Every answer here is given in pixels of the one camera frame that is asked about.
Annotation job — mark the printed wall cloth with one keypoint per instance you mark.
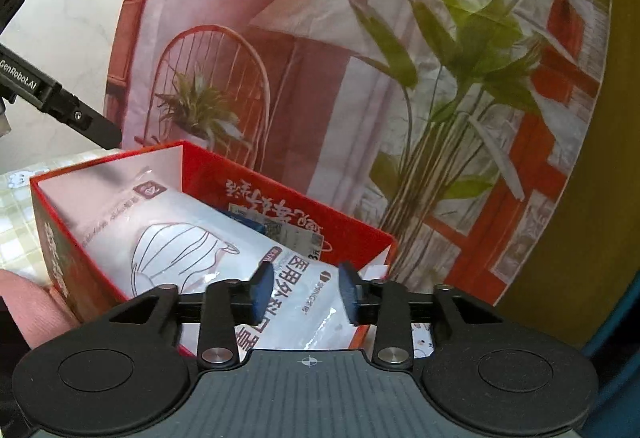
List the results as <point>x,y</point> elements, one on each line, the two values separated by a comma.
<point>310,67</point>

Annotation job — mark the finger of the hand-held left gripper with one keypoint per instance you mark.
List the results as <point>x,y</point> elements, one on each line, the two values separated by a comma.
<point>85,120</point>

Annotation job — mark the white face mask packet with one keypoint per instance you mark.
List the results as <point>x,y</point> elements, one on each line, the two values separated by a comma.
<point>200,238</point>

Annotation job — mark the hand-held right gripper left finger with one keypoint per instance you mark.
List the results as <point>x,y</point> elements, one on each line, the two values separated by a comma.
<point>260,292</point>

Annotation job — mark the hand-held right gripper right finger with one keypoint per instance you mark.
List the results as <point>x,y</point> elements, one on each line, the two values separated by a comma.
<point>348,293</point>

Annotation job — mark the red cardboard box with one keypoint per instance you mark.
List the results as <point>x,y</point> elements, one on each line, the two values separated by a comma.
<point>210,167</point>

